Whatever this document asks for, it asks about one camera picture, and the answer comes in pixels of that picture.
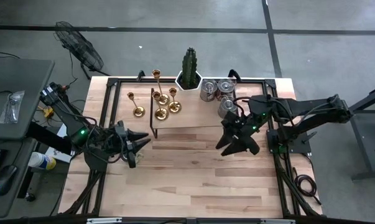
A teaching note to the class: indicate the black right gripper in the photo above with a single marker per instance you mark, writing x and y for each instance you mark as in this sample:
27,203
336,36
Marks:
246,124

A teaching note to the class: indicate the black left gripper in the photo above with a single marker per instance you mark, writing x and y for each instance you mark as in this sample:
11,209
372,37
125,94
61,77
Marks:
122,137

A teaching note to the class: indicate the short gold candlestick holder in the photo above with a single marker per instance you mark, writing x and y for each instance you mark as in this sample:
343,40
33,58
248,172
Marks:
174,107
139,111

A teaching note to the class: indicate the medium gold candlestick holder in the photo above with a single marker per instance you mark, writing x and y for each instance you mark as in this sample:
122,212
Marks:
161,114

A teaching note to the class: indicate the tall gold candlestick holder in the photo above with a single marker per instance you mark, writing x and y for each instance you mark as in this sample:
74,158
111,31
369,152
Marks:
163,99

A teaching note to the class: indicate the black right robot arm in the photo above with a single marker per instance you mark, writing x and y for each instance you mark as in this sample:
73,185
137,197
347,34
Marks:
314,107

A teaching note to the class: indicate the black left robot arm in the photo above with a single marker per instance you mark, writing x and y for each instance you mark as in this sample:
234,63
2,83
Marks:
64,115

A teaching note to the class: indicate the black table clamp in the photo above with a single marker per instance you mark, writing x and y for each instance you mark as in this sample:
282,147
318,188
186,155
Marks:
234,74
140,75

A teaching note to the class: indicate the white hexagonal plant pot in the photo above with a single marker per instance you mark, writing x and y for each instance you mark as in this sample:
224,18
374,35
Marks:
178,81

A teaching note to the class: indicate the white paper sheet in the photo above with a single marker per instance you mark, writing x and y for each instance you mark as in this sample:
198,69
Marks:
61,154

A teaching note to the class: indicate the green cactus plant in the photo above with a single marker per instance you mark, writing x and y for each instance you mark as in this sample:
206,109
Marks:
189,67

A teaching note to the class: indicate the yellow plug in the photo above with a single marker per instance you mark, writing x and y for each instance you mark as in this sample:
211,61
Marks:
47,112

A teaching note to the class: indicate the white canister yellow lid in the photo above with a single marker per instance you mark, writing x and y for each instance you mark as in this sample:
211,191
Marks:
41,160

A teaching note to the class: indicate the black floor fan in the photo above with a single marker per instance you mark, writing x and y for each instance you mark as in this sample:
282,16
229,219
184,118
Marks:
81,49

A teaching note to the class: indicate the black caster wheel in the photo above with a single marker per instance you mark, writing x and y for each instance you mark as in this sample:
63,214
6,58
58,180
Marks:
30,197

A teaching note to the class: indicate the clear plastic bag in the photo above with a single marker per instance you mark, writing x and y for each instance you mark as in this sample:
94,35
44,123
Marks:
11,107

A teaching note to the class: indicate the black metal stand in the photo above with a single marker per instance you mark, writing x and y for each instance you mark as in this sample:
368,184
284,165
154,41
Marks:
366,100

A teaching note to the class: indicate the grey side desk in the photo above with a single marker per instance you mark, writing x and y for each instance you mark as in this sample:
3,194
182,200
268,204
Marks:
19,74

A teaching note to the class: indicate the black computer mouse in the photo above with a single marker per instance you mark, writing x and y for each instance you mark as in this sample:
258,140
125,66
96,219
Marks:
4,180

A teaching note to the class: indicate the wooden shelf black metal frame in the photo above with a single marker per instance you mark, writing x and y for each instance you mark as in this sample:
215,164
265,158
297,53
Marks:
193,118

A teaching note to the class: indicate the black metal table frame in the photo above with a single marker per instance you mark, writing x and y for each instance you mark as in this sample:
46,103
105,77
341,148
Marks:
252,81

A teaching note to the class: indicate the silver bracket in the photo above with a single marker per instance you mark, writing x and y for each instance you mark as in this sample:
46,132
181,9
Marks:
277,221
104,220

